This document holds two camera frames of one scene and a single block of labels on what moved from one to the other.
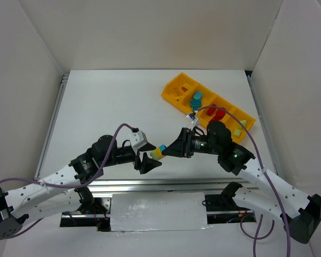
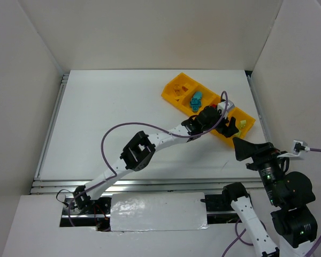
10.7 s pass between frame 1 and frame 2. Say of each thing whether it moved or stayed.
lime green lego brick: stayed
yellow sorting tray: stayed
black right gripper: moved
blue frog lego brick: stayed
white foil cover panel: stayed
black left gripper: moved
